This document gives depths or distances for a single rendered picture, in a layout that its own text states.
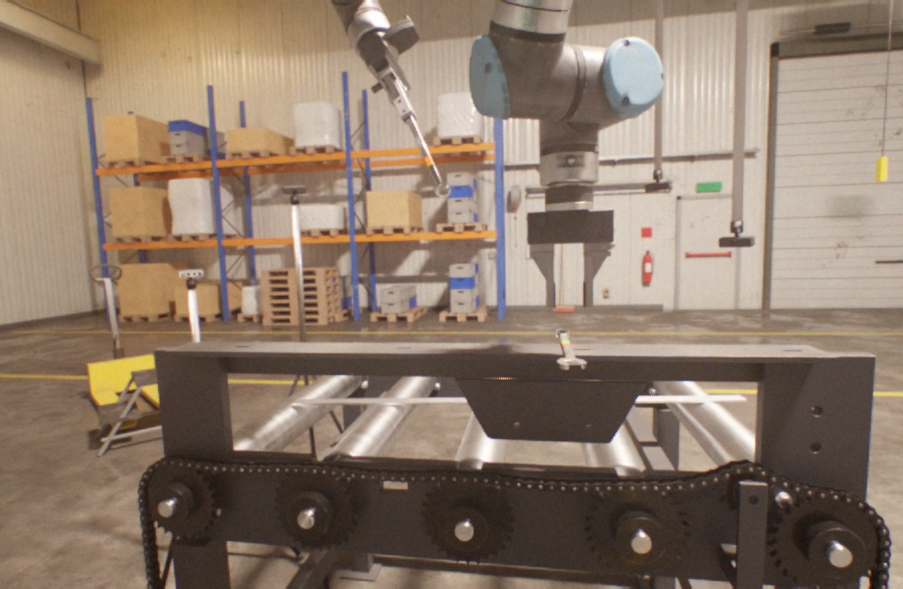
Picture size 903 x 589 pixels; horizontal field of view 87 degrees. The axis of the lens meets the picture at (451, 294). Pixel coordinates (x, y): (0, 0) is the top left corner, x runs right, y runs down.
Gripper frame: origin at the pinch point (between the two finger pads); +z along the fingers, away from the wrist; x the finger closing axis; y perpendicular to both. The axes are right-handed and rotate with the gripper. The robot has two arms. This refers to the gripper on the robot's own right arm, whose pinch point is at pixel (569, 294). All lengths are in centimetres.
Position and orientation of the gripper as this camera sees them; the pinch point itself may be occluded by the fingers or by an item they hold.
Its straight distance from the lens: 79.7
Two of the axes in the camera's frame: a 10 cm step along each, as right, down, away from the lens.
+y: -1.7, 1.0, -9.8
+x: 9.9, -0.1, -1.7
